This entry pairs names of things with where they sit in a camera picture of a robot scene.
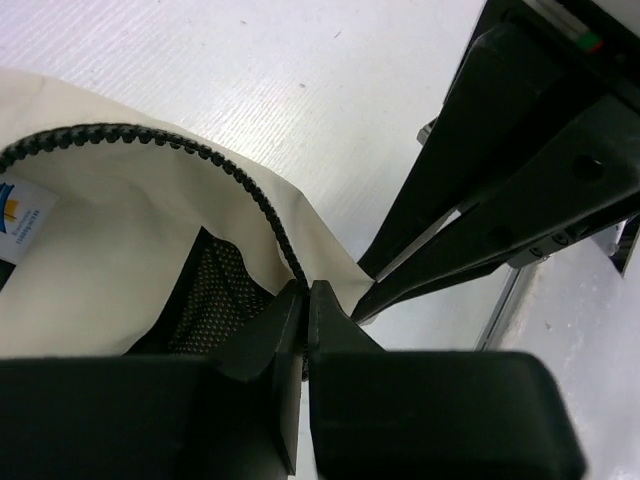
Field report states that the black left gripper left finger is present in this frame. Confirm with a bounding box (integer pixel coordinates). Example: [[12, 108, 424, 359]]
[[1, 283, 303, 479]]

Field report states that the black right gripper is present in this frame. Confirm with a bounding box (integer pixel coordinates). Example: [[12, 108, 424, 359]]
[[359, 1, 639, 277]]

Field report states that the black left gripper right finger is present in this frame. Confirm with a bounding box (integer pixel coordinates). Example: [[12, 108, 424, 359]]
[[308, 281, 587, 479]]

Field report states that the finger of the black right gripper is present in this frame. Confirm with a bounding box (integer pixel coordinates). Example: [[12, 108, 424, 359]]
[[352, 107, 639, 321]]

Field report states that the cream jacket with black lining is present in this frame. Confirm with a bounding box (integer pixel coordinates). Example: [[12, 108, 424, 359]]
[[1, 69, 372, 358]]

